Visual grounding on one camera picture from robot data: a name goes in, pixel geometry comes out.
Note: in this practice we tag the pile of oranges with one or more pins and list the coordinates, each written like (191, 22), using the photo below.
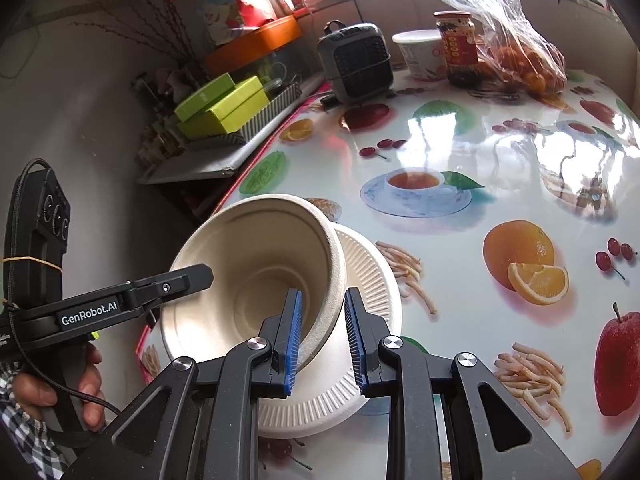
(525, 70)

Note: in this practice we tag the lime green box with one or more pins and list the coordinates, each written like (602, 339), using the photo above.
(235, 107)

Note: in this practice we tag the thin green box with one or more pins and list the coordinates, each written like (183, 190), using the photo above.
(205, 95)

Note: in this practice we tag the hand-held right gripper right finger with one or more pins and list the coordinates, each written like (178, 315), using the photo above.
(356, 340)

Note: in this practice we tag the person's left hand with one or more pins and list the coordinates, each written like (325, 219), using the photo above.
(92, 390)

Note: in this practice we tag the grey portable heater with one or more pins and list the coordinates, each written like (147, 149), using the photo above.
(355, 60)

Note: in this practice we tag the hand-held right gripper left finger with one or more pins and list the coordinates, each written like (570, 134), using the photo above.
(292, 340)

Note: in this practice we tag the grey side shelf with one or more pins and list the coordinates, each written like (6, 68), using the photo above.
(200, 165)

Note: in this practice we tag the clear plastic bag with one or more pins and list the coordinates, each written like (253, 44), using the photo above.
(480, 0)

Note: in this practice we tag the white paper plate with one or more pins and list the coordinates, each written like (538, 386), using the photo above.
(370, 280)

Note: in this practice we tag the glass jar with red label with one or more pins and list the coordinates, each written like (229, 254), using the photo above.
(457, 45)

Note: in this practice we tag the yellow rubber band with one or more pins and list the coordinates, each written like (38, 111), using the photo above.
(30, 259)

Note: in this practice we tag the grey zigzag pattern box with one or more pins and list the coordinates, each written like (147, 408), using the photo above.
(270, 115)

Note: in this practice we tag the orange box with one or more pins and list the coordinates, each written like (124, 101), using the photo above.
(255, 42)

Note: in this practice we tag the dried branches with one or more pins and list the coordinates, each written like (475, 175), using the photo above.
(145, 25)

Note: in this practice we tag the small beige paper bowl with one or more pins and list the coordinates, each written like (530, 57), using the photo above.
(240, 260)

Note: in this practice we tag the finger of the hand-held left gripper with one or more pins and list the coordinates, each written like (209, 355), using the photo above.
(175, 285)

